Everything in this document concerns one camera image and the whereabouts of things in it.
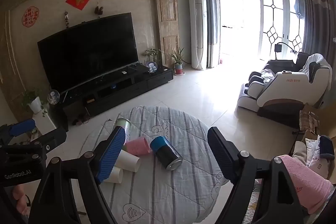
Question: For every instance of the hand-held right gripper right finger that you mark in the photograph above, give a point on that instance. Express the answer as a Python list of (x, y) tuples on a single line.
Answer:
[(222, 158)]

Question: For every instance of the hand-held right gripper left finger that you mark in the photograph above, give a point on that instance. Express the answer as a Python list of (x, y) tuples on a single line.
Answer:
[(113, 154)]

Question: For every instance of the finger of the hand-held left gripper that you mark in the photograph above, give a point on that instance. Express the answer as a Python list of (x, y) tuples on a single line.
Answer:
[(53, 138), (22, 127)]

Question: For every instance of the blue and black cup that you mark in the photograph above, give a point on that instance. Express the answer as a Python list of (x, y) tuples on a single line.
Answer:
[(166, 153)]

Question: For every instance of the white cup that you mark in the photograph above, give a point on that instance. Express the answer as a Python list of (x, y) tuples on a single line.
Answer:
[(129, 161), (115, 176)]

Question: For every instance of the pink cup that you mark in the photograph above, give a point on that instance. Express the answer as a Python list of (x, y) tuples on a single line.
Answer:
[(137, 147)]

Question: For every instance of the person's left hand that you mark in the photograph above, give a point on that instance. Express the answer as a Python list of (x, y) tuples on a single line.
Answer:
[(20, 196)]

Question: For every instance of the potted plant in white pot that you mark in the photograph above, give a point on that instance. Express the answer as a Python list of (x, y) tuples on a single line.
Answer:
[(34, 103)]

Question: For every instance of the round decorative plate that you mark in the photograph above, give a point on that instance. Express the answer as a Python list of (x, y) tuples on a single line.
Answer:
[(53, 97), (152, 66)]

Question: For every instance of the striped grey quilted blanket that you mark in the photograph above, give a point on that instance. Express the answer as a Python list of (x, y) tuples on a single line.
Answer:
[(170, 190)]

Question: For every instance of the black television stand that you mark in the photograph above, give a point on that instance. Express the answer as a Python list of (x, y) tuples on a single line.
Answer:
[(118, 87)]

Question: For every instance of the pink towel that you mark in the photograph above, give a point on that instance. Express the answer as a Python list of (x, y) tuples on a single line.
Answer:
[(307, 182)]

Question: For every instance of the large black television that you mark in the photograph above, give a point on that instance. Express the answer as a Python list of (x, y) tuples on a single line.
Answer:
[(89, 56)]

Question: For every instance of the patterned white cushion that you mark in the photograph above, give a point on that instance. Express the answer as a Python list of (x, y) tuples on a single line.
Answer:
[(312, 153)]

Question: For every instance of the white massage chair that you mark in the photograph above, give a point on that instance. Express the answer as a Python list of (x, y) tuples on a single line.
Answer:
[(283, 87)]

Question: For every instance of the dark blue cloth bundle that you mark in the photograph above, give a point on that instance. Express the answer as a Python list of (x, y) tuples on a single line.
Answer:
[(326, 146)]

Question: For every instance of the potted plant in red pot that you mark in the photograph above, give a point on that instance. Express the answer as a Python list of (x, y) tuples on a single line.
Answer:
[(178, 62)]

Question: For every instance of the leafy plant on stand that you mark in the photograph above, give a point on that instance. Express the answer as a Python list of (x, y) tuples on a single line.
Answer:
[(153, 54)]

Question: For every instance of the black gooseneck phone holder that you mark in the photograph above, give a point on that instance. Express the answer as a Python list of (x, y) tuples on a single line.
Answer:
[(278, 48)]

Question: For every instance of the white standing air conditioner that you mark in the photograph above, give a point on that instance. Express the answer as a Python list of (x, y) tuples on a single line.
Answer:
[(197, 29)]

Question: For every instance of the white cloth on chair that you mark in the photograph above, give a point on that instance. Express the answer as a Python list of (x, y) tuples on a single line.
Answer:
[(319, 61)]

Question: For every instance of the glass patio door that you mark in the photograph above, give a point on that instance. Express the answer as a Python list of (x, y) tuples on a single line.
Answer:
[(282, 22)]

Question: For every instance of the red round wall decoration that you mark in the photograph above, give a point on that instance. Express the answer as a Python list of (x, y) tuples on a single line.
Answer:
[(30, 16)]

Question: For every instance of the hanging wall ornament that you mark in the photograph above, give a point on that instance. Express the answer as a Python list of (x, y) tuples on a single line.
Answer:
[(66, 19)]

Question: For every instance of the dark wall ornament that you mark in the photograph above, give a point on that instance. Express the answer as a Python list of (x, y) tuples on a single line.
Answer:
[(98, 9)]

